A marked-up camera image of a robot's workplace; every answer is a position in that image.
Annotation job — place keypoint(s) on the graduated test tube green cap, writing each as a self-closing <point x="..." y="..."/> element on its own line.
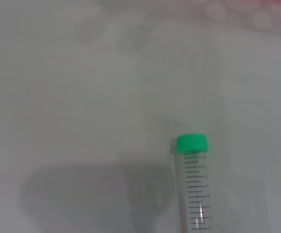
<point x="192" y="170"/>

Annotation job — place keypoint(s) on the orange test tube rack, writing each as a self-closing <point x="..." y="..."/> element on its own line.
<point x="252" y="4"/>

